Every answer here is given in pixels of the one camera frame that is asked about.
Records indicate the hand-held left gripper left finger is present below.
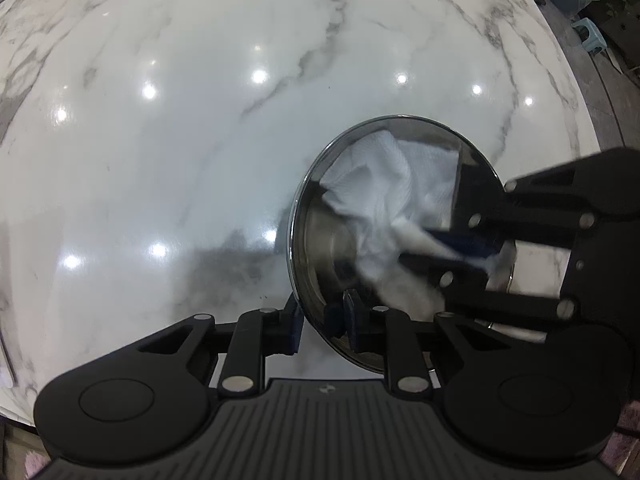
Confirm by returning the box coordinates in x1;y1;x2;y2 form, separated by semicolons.
131;293;306;394

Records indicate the stainless steel bowl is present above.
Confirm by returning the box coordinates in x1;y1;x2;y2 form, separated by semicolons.
284;115;519;377

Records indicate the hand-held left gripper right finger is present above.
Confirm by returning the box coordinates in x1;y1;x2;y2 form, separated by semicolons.
324;289;549;396

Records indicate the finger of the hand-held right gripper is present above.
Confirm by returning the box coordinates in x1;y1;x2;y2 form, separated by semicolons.
429;150;623;264
397;252;581;324

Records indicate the green plastic stool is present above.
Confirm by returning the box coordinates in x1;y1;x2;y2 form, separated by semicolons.
574;17;607;55

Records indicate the white paper towel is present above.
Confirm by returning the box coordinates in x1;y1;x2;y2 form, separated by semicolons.
319;130;507;322

